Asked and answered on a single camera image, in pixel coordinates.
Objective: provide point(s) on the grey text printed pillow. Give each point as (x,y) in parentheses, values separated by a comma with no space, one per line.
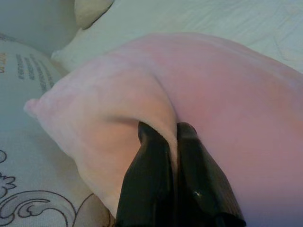
(23,66)

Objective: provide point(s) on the pink plush pillow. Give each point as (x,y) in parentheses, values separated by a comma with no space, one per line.
(213,82)

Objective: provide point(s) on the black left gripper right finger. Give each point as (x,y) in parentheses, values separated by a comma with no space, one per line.
(201,184)

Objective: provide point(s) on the white mattress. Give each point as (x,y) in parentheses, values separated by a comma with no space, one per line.
(189,16)

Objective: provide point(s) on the beige plush toy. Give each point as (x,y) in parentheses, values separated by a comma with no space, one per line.
(91,11)

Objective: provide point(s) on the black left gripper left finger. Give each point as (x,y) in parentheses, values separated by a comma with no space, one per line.
(146,189)

